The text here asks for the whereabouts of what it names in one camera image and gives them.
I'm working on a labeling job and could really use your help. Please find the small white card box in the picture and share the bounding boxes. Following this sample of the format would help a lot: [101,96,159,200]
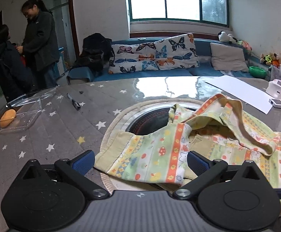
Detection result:
[269,98,281,109]

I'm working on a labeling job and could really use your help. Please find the round induction cooktop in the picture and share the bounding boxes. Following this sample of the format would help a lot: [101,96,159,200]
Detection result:
[124,101,200,136]

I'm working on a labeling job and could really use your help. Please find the standing person in dark jacket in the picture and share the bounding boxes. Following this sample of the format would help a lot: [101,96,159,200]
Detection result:
[17,0,59,90]

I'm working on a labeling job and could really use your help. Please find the blue sofa bench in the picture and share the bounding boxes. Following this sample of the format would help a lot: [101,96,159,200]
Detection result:
[67,38,260,84]

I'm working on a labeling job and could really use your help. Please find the green frame window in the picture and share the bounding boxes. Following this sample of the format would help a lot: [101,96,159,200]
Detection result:
[127,0,229,27]

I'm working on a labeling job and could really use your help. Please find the grey cushion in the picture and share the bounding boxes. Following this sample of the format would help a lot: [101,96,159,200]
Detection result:
[210,43,249,72]

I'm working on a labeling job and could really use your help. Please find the colourful plush toys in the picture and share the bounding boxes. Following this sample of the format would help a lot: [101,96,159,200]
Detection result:
[260,52,280,68]

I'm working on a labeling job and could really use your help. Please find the black bag on sofa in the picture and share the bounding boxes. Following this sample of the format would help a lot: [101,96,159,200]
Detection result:
[73,33,115,77]

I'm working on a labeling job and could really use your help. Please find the white paper sheet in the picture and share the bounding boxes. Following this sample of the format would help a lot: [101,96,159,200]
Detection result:
[205,75,272,114]

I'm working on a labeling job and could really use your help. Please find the small white device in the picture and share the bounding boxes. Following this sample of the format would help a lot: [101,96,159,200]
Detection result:
[266,79,281,100]

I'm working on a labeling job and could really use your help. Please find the butterfly pillow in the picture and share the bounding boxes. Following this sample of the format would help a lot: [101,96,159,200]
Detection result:
[154,33,200,70]
[109,43,159,74]

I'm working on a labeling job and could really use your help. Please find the orange mango fruit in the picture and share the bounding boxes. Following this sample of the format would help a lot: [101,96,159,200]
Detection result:
[0,109,16,128]

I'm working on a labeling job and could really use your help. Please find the grey star pattern table mat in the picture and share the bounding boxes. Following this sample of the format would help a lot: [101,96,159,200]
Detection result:
[0,80,144,231]

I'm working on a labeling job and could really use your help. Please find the left butterfly pillow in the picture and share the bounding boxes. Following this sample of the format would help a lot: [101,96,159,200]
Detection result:
[109,43,159,74]

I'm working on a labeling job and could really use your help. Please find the colourful patterned baby jacket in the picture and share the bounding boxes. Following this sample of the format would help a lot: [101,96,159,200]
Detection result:
[93,93,281,217]

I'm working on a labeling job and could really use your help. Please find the seated person in dark clothes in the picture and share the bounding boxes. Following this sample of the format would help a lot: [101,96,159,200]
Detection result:
[0,24,34,102]

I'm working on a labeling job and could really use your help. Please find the right butterfly pillow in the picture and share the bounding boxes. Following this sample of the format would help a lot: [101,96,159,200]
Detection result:
[154,33,200,70]

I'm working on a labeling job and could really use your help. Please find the white plush toy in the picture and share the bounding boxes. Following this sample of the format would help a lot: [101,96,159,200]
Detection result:
[218,31,237,44]

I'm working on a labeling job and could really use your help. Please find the clear plastic tray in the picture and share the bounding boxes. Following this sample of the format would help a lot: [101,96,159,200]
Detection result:
[0,87,56,133]

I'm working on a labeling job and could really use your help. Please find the green plastic bowl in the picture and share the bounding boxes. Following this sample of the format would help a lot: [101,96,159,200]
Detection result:
[249,66,267,79]

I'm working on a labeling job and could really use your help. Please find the black marker pen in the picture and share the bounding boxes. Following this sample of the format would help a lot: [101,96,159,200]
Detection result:
[67,93,81,111]

